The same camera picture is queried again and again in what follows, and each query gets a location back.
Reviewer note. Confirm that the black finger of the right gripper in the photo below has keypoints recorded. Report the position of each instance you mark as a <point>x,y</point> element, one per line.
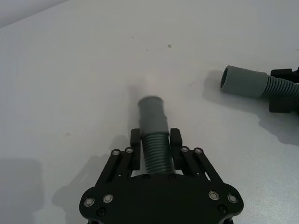
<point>286,73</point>
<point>280,107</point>

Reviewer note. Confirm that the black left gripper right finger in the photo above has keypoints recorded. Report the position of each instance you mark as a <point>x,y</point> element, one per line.
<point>175,140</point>

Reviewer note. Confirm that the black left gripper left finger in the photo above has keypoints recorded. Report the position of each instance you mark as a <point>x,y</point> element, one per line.
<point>135,149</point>

